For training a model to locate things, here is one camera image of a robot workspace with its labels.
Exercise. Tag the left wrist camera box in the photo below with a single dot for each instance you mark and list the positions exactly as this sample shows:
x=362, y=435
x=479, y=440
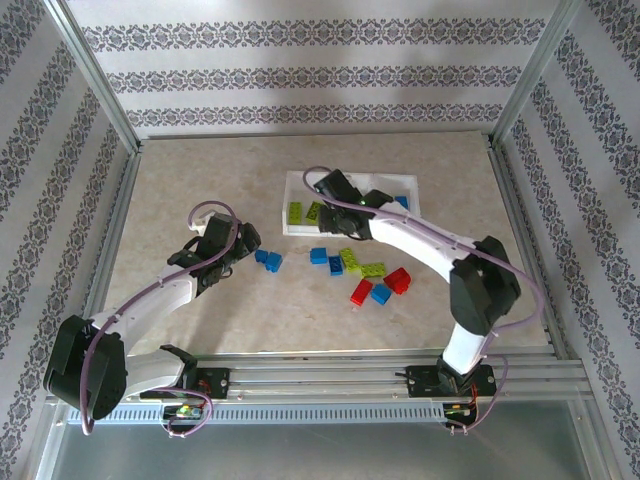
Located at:
x=220, y=230

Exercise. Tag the left aluminium side rail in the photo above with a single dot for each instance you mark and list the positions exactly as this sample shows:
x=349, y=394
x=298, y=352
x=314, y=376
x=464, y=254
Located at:
x=116, y=225

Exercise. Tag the blue lego brick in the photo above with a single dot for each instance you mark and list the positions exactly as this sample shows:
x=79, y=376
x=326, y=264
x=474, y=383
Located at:
x=401, y=202
x=381, y=294
x=318, y=255
x=336, y=265
x=274, y=262
x=260, y=256

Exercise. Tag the right aluminium frame post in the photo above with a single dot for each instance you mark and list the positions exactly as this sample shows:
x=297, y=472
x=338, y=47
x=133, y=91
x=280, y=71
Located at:
x=535, y=65

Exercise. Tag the large red lego brick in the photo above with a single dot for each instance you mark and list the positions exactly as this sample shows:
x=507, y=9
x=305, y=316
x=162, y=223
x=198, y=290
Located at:
x=398, y=280

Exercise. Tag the small circuit board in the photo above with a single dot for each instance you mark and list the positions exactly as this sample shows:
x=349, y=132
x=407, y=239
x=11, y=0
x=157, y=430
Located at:
x=182, y=411
x=457, y=411

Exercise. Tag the aluminium side rail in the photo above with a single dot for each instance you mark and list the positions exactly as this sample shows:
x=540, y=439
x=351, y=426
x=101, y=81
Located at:
x=116, y=225
x=504, y=170

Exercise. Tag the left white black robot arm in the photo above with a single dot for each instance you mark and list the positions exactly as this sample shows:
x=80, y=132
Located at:
x=145, y=305

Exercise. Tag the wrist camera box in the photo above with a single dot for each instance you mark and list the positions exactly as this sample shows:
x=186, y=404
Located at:
x=220, y=230
x=335, y=184

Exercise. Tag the right small circuit board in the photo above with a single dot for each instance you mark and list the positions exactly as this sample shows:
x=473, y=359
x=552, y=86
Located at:
x=457, y=411

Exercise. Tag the left aluminium frame post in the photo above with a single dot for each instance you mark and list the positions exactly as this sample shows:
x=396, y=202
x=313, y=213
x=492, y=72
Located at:
x=95, y=75

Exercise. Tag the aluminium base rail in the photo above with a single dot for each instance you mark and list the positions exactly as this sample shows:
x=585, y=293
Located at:
x=320, y=380

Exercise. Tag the aluminium frame post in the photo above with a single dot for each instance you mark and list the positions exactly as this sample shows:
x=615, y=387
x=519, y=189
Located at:
x=95, y=75
x=535, y=65

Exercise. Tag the white three-compartment container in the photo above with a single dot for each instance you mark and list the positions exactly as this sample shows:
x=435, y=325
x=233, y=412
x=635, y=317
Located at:
x=300, y=230

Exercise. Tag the grey metal sheet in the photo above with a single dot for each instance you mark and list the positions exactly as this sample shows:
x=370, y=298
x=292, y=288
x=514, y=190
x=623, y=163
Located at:
x=320, y=455

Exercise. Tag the left small circuit board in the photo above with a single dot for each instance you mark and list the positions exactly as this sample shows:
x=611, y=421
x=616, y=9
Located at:
x=182, y=411

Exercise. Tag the right aluminium side rail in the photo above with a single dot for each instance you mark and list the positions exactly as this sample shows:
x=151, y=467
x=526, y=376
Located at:
x=504, y=170

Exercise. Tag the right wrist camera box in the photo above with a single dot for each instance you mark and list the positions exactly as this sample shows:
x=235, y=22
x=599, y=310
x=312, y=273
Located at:
x=335, y=184

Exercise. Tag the long red lego brick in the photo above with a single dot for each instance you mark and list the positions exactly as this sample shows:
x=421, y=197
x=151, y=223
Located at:
x=361, y=291

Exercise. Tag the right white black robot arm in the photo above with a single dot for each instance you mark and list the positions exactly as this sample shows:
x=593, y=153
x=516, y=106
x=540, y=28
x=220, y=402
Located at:
x=415, y=235

